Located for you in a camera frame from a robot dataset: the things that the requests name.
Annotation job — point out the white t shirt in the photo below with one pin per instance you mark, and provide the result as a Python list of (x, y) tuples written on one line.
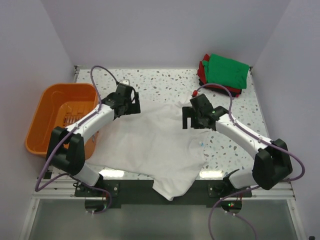
[(154, 143)]

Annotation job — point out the orange plastic basket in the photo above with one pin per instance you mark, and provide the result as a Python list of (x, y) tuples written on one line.
[(60, 105)]

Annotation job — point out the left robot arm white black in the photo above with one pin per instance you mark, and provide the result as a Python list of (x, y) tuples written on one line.
[(66, 149)]

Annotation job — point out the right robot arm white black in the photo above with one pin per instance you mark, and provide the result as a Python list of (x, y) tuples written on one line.
[(271, 161)]

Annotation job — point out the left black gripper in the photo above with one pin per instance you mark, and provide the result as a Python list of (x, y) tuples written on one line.
[(134, 107)]

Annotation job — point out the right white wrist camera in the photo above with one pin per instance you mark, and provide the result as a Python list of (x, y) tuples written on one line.
[(195, 93)]

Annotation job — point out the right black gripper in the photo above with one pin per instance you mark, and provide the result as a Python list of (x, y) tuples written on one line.
[(189, 112)]

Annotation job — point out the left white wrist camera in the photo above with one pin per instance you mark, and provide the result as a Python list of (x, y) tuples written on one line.
[(125, 82)]

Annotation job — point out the red folded t shirt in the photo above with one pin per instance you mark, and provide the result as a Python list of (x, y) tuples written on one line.
[(201, 69)]

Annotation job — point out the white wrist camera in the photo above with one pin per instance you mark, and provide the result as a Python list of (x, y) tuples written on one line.
[(125, 82), (195, 93)]

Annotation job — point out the green folded t shirt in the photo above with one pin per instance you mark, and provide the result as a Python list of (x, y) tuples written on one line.
[(225, 71)]

